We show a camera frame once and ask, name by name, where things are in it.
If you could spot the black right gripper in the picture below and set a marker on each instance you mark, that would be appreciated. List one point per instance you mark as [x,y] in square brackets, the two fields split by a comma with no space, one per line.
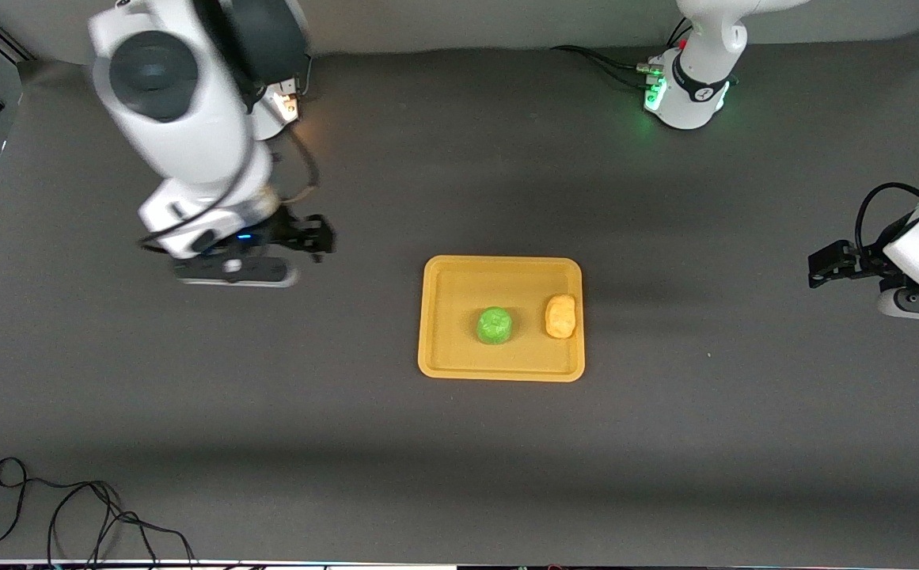
[291,234]

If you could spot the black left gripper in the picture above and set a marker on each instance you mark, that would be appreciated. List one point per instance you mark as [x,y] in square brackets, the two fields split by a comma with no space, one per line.
[863,260]

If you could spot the green apple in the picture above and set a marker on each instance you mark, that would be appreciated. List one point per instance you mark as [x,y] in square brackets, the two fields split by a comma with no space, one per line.
[494,325]

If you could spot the yellow-brown potato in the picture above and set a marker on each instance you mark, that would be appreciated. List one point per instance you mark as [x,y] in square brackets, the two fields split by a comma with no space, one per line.
[560,316]

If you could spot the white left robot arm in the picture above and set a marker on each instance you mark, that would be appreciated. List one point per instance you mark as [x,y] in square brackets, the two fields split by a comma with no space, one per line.
[696,79]

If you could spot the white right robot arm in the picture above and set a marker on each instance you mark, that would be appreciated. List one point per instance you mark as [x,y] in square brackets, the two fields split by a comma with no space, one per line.
[190,119]

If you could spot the yellow plastic tray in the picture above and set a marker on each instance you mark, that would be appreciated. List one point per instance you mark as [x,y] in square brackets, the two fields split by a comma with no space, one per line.
[459,356]

